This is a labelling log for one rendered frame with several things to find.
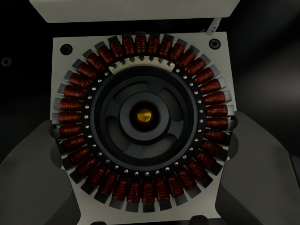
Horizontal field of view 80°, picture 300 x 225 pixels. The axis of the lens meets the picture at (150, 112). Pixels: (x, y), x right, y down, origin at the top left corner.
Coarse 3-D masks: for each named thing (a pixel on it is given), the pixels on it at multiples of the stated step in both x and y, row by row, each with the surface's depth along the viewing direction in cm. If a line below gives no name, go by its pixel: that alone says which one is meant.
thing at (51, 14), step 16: (32, 0) 5; (48, 0) 5; (64, 0) 5; (80, 0) 5; (96, 0) 5; (112, 0) 5; (128, 0) 5; (144, 0) 5; (160, 0) 5; (176, 0) 5; (192, 0) 5; (208, 0) 5; (224, 0) 5; (48, 16) 5; (64, 16) 6; (80, 16) 6; (96, 16) 6; (112, 16) 6; (128, 16) 6; (144, 16) 6; (160, 16) 6; (176, 16) 6; (192, 16) 6; (208, 16) 6; (224, 16) 6
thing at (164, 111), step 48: (96, 48) 12; (144, 48) 11; (192, 48) 12; (96, 96) 11; (144, 96) 12; (192, 96) 11; (96, 144) 11; (144, 144) 13; (192, 144) 11; (144, 192) 10; (192, 192) 10
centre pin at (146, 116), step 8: (144, 104) 12; (136, 112) 12; (144, 112) 12; (152, 112) 12; (136, 120) 12; (144, 120) 12; (152, 120) 12; (136, 128) 12; (144, 128) 12; (152, 128) 12
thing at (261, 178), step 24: (240, 120) 10; (240, 144) 9; (264, 144) 9; (240, 168) 7; (264, 168) 7; (288, 168) 7; (240, 192) 6; (264, 192) 6; (288, 192) 6; (240, 216) 6; (264, 216) 6; (288, 216) 6
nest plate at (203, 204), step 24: (72, 48) 15; (216, 48) 15; (120, 96) 15; (168, 96) 15; (120, 144) 14; (168, 144) 14; (96, 192) 13; (216, 192) 14; (96, 216) 13; (120, 216) 13; (144, 216) 13; (168, 216) 13; (192, 216) 13; (216, 216) 13
